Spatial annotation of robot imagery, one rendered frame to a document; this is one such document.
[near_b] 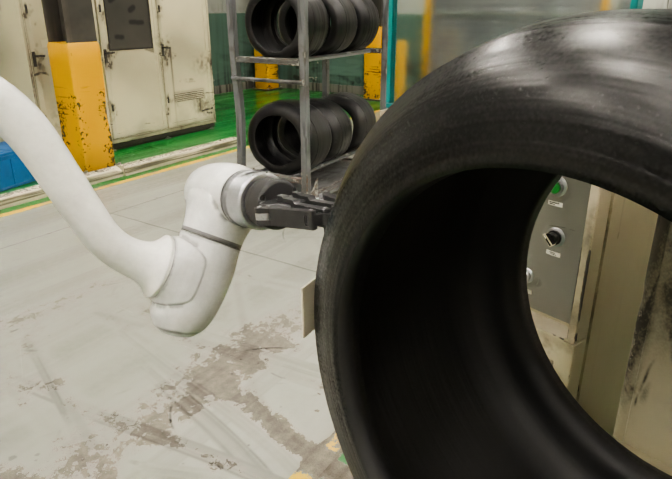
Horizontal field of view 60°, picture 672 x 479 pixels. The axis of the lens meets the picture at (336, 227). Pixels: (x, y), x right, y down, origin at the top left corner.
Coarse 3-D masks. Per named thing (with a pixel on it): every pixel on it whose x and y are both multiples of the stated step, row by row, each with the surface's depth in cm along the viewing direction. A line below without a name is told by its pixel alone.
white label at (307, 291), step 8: (312, 280) 63; (304, 288) 62; (312, 288) 64; (304, 296) 62; (312, 296) 64; (304, 304) 62; (312, 304) 64; (304, 312) 63; (312, 312) 64; (304, 320) 63; (312, 320) 65; (304, 328) 63; (312, 328) 65; (304, 336) 64
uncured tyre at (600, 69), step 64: (448, 64) 45; (512, 64) 38; (576, 64) 35; (640, 64) 32; (384, 128) 49; (448, 128) 41; (512, 128) 37; (576, 128) 34; (640, 128) 31; (384, 192) 48; (448, 192) 71; (512, 192) 72; (640, 192) 32; (320, 256) 58; (384, 256) 69; (448, 256) 77; (512, 256) 75; (320, 320) 60; (384, 320) 72; (448, 320) 79; (512, 320) 77; (384, 384) 71; (448, 384) 77; (512, 384) 78; (384, 448) 68; (448, 448) 72; (512, 448) 76; (576, 448) 73
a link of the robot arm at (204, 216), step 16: (192, 176) 97; (208, 176) 93; (224, 176) 91; (192, 192) 94; (208, 192) 91; (192, 208) 93; (208, 208) 91; (192, 224) 92; (208, 224) 91; (224, 224) 91; (224, 240) 92; (240, 240) 94
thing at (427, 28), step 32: (416, 0) 124; (448, 0) 118; (480, 0) 112; (512, 0) 107; (544, 0) 102; (576, 0) 98; (608, 0) 94; (640, 0) 90; (416, 32) 126; (448, 32) 120; (480, 32) 114; (416, 64) 128
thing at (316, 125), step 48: (288, 0) 378; (336, 0) 412; (384, 0) 465; (288, 48) 389; (336, 48) 426; (384, 48) 478; (240, 96) 412; (336, 96) 477; (384, 96) 491; (240, 144) 424; (288, 144) 461; (336, 144) 441
